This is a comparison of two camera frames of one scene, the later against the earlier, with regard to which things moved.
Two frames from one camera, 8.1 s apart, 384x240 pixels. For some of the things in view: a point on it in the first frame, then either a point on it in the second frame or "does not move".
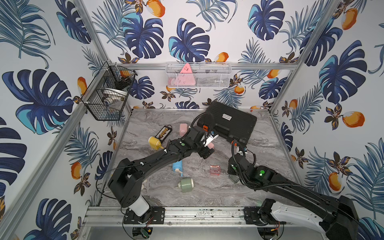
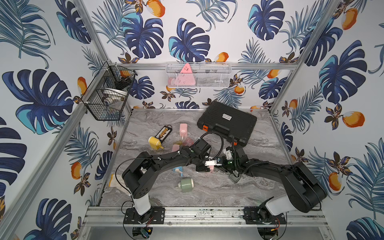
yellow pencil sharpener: x=155 y=143 does not move
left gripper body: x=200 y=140 to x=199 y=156
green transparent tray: x=234 y=178 does not move
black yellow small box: x=163 y=133 does not move
